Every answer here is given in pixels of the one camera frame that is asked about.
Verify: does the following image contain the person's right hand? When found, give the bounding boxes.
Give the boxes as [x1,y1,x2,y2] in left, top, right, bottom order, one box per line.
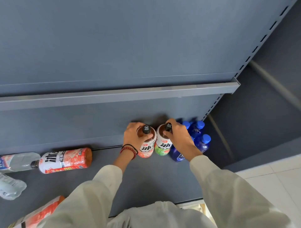
[163,118,202,161]

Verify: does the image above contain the person's left hand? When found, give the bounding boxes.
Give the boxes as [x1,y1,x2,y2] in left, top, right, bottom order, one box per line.
[123,122,147,149]

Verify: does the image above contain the red label tea bottle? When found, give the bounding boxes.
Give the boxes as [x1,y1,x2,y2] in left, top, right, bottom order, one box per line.
[7,195,65,228]
[31,148,93,174]
[137,125,157,158]

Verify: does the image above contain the green label tea bottle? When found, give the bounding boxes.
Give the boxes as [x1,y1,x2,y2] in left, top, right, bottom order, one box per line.
[154,122,174,156]

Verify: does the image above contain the person's left forearm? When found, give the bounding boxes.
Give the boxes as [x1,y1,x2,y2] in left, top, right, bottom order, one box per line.
[43,147,137,228]

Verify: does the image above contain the person's right forearm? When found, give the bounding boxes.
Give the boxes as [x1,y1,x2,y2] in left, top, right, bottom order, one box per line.
[188,153,293,228]

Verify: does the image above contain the black wrist band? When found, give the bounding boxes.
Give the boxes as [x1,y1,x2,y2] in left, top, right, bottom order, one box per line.
[121,144,139,155]

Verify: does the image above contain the grey base shelf board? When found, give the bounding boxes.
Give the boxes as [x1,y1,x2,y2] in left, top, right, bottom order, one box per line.
[0,146,205,228]

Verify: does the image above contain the grey metal shelf board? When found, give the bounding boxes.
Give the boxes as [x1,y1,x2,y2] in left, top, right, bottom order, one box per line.
[0,0,297,111]

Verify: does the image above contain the person's white clothing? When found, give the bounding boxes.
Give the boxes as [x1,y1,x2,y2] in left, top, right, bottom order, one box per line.
[107,201,218,228]

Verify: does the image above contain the grey neighbouring shelf unit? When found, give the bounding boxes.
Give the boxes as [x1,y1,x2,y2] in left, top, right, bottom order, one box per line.
[203,0,301,173]

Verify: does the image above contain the clear water bottle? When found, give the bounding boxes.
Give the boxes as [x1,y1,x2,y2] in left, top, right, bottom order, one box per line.
[0,152,41,174]
[0,173,27,201]

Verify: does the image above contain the grey slotted shelf upright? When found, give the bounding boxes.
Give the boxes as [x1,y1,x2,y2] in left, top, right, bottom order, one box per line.
[202,0,298,121]

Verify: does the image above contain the red bead bracelet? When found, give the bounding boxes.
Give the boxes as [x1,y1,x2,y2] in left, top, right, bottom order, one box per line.
[119,146,137,161]

